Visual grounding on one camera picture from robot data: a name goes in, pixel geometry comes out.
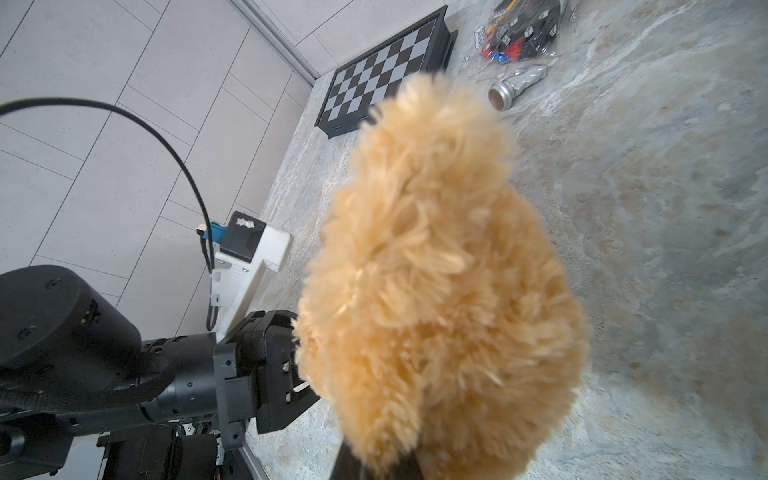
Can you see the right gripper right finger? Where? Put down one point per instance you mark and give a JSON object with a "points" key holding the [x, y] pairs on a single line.
{"points": [[407, 468]]}

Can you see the black white checkerboard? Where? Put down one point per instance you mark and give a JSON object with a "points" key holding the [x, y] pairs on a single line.
{"points": [[359, 85]]}

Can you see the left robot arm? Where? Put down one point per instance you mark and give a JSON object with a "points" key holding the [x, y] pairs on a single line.
{"points": [[72, 366]]}

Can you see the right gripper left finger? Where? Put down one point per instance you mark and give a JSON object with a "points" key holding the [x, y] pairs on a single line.
{"points": [[347, 466]]}

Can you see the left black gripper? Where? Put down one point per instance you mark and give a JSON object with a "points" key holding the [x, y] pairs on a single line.
{"points": [[251, 374]]}

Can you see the brown teddy bear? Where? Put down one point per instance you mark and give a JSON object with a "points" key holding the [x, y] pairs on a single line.
{"points": [[436, 317]]}

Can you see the silver chess piece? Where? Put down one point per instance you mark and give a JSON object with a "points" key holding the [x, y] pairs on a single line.
{"points": [[503, 93]]}

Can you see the bag of colourful small parts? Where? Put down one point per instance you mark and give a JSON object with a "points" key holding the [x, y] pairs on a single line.
{"points": [[522, 29]]}

